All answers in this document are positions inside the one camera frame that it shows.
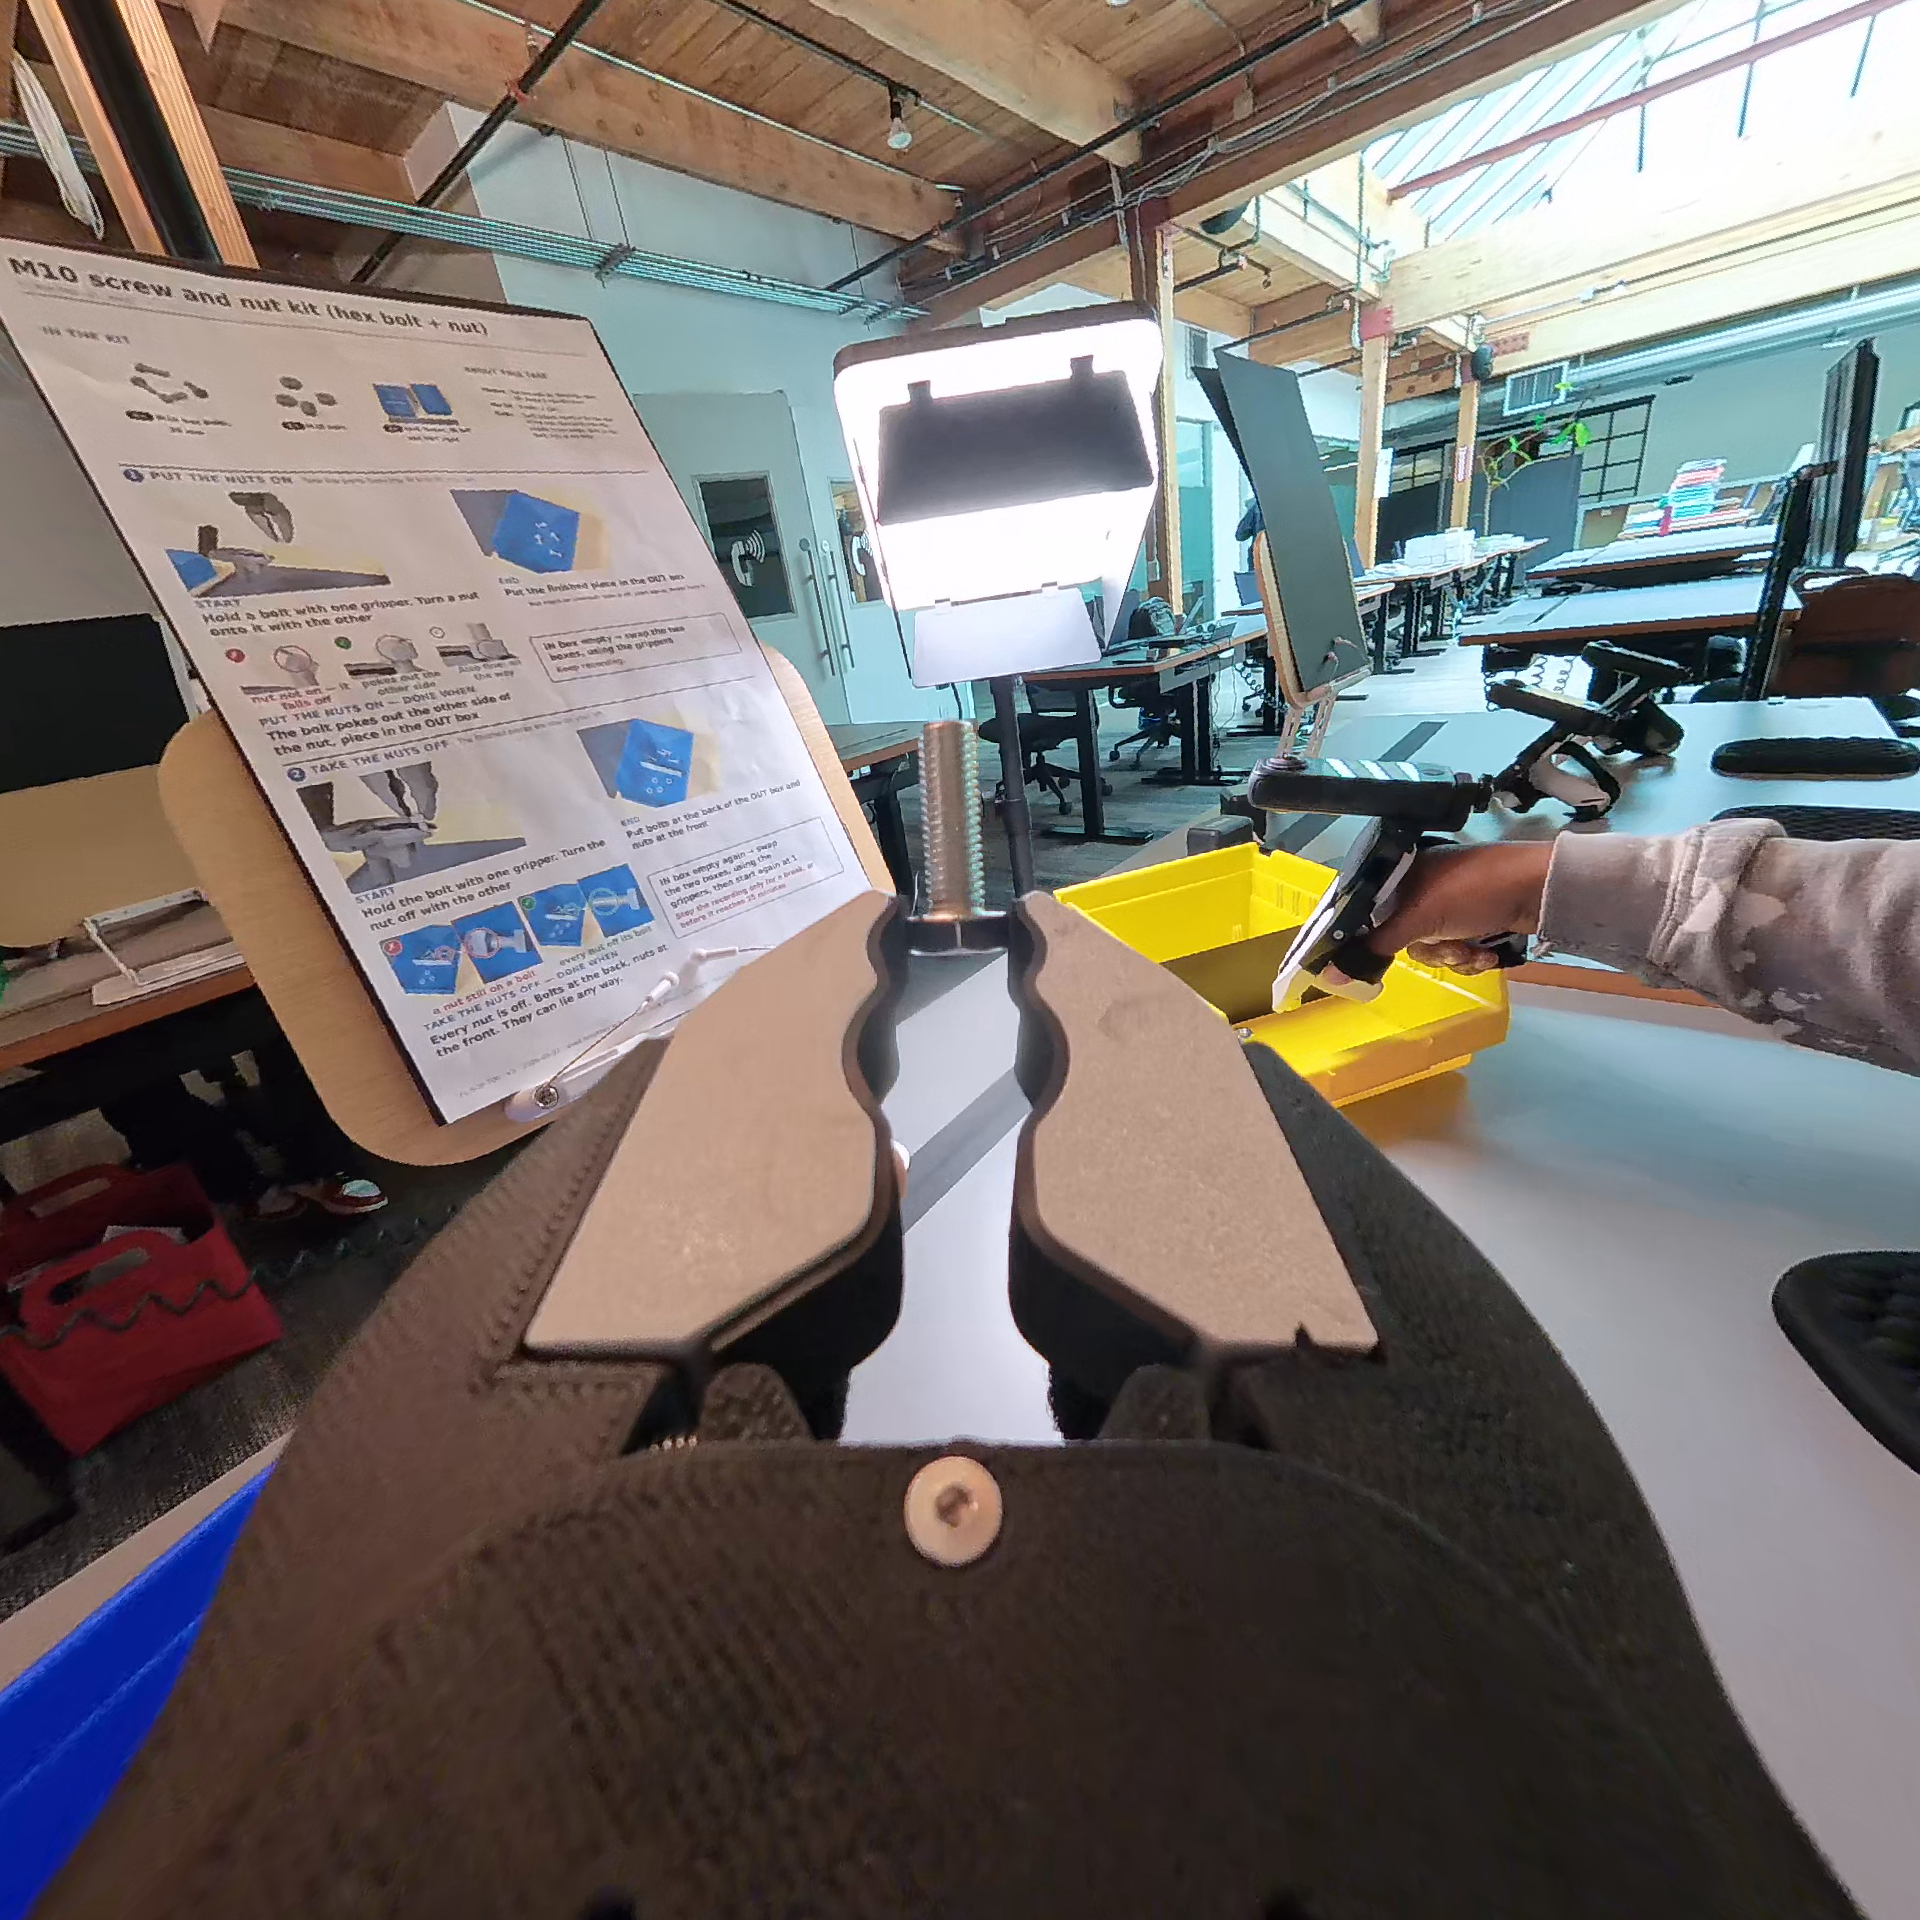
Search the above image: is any office desk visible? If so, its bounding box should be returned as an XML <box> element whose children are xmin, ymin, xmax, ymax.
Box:
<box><xmin>826</xmin><ymin>722</ymin><xmax>918</xmax><ymax>893</ymax></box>
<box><xmin>0</xmin><ymin>959</ymin><xmax>256</xmax><ymax>1074</ymax></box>
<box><xmin>1024</xmin><ymin>627</ymin><xmax>1273</xmax><ymax>843</ymax></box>

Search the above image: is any yellow storage bin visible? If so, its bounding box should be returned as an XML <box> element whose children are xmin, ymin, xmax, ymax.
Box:
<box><xmin>1055</xmin><ymin>843</ymin><xmax>1507</xmax><ymax>1110</ymax></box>

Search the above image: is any grey phone sign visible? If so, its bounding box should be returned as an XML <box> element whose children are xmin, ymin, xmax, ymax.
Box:
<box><xmin>693</xmin><ymin>469</ymin><xmax>799</xmax><ymax>620</ymax></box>

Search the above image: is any black folding holder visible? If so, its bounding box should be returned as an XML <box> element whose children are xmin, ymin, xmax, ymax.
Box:
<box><xmin>1483</xmin><ymin>643</ymin><xmax>1690</xmax><ymax>820</ymax></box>

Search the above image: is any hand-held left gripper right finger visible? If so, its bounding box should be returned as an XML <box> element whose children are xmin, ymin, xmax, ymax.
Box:
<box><xmin>1002</xmin><ymin>893</ymin><xmax>1377</xmax><ymax>1423</ymax></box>

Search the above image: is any green hanging plant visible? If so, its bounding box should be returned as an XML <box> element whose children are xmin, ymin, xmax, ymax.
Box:
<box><xmin>1477</xmin><ymin>416</ymin><xmax>1598</xmax><ymax>485</ymax></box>

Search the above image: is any black panel wooden stand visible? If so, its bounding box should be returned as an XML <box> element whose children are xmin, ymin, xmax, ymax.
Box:
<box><xmin>1190</xmin><ymin>357</ymin><xmax>1371</xmax><ymax>754</ymax></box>
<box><xmin>0</xmin><ymin>612</ymin><xmax>251</xmax><ymax>1012</ymax></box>

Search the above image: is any person's right hand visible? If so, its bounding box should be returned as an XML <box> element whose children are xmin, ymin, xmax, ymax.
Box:
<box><xmin>1377</xmin><ymin>836</ymin><xmax>1562</xmax><ymax>974</ymax></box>

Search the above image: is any printed instruction sheet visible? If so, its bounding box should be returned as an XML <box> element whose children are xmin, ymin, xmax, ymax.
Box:
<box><xmin>0</xmin><ymin>241</ymin><xmax>872</xmax><ymax>1126</ymax></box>

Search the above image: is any red bag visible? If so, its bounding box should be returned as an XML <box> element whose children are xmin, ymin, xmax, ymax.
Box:
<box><xmin>0</xmin><ymin>1158</ymin><xmax>283</xmax><ymax>1454</ymax></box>

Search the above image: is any black light stand pole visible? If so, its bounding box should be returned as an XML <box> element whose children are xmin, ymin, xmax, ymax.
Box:
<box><xmin>982</xmin><ymin>678</ymin><xmax>1035</xmax><ymax>904</ymax></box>

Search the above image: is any bright studio light panel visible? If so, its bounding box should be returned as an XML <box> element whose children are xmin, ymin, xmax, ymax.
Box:
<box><xmin>830</xmin><ymin>300</ymin><xmax>1165</xmax><ymax>692</ymax></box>

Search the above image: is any silver hex bolt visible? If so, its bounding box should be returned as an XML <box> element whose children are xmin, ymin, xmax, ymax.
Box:
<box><xmin>904</xmin><ymin>722</ymin><xmax>1002</xmax><ymax>951</ymax></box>

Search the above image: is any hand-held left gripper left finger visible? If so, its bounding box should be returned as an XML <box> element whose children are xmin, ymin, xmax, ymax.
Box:
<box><xmin>523</xmin><ymin>893</ymin><xmax>910</xmax><ymax>1423</ymax></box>

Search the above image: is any black desk monitor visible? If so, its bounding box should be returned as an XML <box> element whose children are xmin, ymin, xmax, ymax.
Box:
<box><xmin>1799</xmin><ymin>337</ymin><xmax>1878</xmax><ymax>575</ymax></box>

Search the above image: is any blue storage bin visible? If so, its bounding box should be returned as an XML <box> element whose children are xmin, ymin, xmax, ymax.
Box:
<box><xmin>0</xmin><ymin>1464</ymin><xmax>276</xmax><ymax>1920</ymax></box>

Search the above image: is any black office chair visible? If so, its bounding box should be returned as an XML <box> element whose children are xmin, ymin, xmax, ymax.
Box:
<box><xmin>1710</xmin><ymin>734</ymin><xmax>1920</xmax><ymax>843</ymax></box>

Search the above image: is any person's right forearm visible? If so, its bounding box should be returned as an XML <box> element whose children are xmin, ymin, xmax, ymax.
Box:
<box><xmin>1539</xmin><ymin>820</ymin><xmax>1920</xmax><ymax>1074</ymax></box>

